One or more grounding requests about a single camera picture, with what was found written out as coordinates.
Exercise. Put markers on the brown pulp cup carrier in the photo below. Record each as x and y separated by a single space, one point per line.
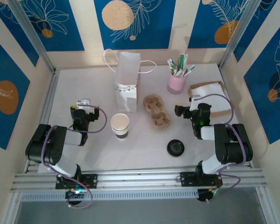
156 109

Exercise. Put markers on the stack of paper cups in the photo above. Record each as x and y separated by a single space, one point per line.
119 123

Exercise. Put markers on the black cup lid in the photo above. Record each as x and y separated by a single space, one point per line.
175 148

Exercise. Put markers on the white paper gift bag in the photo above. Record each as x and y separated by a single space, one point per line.
127 77

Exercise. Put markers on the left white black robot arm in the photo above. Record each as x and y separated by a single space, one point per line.
46 149

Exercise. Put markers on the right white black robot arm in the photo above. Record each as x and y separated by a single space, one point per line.
235 147

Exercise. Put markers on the brown cardboard napkin tray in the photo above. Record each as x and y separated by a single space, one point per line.
221 114

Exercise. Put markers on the white napkin stack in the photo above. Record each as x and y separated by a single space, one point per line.
212 93

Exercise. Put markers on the pink cylindrical holder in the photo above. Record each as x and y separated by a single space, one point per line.
176 82

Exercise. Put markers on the white straw with green tip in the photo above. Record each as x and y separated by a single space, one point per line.
190 69

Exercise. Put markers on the white sachet with green print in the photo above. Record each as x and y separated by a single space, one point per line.
171 64

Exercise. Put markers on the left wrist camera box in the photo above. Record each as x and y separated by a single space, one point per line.
84 103

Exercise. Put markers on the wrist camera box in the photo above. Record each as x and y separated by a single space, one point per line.
194 102
84 103

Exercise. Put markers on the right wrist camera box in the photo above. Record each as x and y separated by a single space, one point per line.
194 102

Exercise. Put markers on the aluminium side rail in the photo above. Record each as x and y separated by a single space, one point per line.
46 105

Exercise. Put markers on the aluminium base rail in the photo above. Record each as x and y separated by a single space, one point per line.
140 177

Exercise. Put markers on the aluminium frame post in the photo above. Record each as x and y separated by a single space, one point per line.
240 32
32 35

